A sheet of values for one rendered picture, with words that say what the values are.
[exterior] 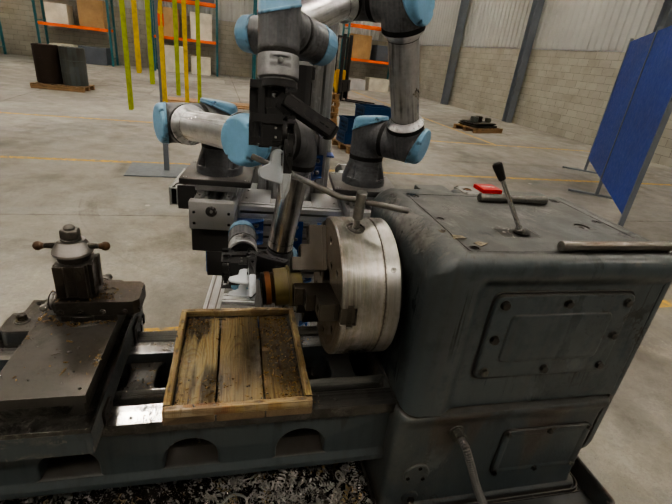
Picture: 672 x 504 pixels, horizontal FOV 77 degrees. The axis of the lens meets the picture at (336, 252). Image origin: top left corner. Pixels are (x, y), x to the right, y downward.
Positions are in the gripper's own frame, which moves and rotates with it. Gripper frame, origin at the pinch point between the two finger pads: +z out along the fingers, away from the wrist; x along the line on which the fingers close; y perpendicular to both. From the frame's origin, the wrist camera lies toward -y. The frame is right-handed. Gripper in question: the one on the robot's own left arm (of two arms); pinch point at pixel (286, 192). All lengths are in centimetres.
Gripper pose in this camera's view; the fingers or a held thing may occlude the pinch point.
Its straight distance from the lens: 83.3
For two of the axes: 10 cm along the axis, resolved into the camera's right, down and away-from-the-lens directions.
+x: 2.3, 1.9, -9.6
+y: -9.7, -0.1, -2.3
